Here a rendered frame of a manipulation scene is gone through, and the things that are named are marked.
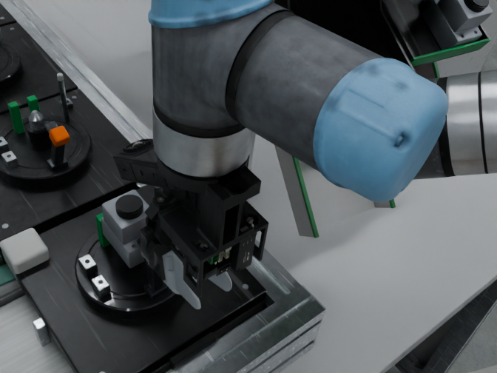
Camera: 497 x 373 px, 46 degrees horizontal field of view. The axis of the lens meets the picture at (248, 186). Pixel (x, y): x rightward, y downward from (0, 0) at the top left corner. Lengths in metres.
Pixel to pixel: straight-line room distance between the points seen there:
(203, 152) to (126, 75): 0.85
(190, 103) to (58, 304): 0.41
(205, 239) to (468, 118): 0.22
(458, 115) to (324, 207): 0.40
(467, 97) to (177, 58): 0.20
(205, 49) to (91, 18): 1.10
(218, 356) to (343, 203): 0.27
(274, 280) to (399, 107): 0.50
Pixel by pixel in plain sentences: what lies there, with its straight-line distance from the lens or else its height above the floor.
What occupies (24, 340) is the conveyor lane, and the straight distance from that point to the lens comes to 0.78.
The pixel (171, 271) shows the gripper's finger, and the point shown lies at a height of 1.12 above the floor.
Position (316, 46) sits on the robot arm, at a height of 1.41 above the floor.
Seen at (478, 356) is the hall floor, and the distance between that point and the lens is 2.01.
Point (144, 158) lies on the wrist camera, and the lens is 0.51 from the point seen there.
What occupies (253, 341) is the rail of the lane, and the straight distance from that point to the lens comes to 0.72.
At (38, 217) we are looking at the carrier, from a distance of 0.82.
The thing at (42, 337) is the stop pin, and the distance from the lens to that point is 0.74.
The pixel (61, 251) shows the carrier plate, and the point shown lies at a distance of 0.78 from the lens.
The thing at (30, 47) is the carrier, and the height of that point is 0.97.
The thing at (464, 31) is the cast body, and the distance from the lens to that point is 0.79.
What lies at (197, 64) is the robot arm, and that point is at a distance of 0.35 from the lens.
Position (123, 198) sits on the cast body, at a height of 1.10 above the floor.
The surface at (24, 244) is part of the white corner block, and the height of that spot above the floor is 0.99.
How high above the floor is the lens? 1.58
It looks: 45 degrees down
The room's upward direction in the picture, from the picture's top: 8 degrees clockwise
